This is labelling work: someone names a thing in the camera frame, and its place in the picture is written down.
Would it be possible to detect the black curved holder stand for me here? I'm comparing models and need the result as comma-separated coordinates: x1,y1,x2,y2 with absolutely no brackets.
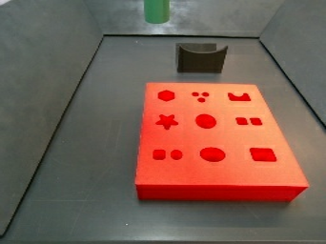
177,43,229,73

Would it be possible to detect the green cylinder peg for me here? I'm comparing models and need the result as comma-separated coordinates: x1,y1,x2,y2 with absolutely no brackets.
144,0,170,24

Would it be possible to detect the red shape-sorter block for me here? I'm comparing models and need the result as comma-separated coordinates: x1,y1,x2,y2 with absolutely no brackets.
135,83,309,201

